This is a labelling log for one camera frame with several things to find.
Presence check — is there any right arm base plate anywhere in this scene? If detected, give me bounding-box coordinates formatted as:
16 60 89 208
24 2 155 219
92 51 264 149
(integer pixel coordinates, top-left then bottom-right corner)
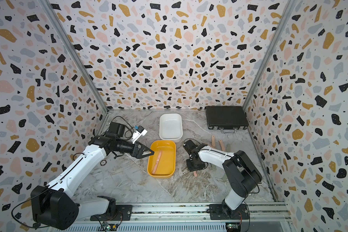
206 204 250 220

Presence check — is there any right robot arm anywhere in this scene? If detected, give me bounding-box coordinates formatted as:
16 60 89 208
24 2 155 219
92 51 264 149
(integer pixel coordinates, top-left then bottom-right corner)
183 139 263 212

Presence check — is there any black carrying case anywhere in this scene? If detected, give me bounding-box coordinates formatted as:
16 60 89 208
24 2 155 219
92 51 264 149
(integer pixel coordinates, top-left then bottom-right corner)
205 106 249 130

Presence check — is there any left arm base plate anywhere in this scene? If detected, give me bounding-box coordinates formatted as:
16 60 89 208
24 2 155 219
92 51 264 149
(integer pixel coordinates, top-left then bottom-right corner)
90 205 133 222

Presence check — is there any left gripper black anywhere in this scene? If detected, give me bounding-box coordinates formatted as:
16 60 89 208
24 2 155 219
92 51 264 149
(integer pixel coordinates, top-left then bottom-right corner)
116 140 155 160

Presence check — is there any circuit board with wires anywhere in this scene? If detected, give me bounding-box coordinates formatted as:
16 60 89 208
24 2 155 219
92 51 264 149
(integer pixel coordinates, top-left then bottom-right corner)
102 222 118 232

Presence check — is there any white storage box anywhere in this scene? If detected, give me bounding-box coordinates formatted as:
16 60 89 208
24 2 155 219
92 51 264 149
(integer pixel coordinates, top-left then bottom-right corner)
159 113 183 143

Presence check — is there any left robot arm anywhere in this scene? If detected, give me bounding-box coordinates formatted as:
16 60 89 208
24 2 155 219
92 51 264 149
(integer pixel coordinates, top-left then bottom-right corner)
31 122 154 230

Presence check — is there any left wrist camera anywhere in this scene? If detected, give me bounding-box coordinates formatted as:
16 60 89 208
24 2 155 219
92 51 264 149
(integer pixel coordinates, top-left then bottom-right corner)
131 126 147 144

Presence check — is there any long pink fruit knife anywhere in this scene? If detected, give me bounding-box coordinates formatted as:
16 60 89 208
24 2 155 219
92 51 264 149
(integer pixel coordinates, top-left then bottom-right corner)
151 150 162 175

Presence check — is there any green folding knife lower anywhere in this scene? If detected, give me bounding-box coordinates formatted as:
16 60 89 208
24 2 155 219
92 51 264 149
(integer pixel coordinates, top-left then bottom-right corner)
211 164 217 171

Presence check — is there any pink folding knife left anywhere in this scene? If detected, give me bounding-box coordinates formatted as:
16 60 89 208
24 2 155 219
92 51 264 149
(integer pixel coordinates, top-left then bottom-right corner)
219 140 226 151

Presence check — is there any yellow storage box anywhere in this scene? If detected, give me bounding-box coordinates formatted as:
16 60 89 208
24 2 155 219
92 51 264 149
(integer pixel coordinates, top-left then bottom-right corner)
147 140 177 179

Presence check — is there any aluminium mounting rail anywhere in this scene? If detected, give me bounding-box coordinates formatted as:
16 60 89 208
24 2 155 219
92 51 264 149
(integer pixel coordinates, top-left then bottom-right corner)
67 202 295 232

